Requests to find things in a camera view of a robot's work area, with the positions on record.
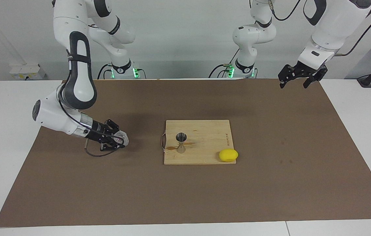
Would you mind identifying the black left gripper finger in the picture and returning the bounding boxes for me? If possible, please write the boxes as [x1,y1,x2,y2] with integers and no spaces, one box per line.
[303,67,327,89]
[278,65,296,89]

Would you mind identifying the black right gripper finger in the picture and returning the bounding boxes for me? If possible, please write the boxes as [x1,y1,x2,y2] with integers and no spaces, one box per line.
[105,119,121,132]
[100,140,125,152]

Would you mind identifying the clear plastic cup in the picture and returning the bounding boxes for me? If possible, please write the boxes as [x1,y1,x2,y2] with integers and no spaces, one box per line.
[113,130,130,147]

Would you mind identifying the steel cocktail jigger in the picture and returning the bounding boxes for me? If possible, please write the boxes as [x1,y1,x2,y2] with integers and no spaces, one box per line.
[176,132,187,154]

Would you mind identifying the brown table mat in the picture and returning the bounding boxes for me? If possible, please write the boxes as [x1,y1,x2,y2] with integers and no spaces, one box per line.
[0,79,371,228]

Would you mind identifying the bamboo cutting board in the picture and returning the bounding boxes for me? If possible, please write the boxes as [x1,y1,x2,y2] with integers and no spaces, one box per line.
[161,120,237,165]

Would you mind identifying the white power strip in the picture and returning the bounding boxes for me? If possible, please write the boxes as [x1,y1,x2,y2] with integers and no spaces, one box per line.
[9,63,47,80]

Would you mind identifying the yellow lemon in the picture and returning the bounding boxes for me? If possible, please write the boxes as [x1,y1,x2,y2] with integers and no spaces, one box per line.
[219,149,239,163]

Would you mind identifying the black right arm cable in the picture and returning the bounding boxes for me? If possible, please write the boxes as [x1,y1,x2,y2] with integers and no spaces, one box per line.
[84,129,125,157]

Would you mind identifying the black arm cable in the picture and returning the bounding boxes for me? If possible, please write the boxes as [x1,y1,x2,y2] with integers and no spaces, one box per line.
[269,0,371,57]
[84,129,125,157]

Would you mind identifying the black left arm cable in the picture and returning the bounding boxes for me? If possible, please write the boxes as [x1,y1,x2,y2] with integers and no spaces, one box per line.
[269,0,371,57]

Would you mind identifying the black right base cable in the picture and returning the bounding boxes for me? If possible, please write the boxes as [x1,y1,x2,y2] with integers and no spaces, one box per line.
[97,64,113,80]

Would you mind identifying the black base cable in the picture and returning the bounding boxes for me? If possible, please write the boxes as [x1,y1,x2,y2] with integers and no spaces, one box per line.
[97,64,113,80]
[209,49,240,79]

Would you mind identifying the black left base cable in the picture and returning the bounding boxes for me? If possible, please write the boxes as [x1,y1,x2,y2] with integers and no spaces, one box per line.
[209,49,240,79]

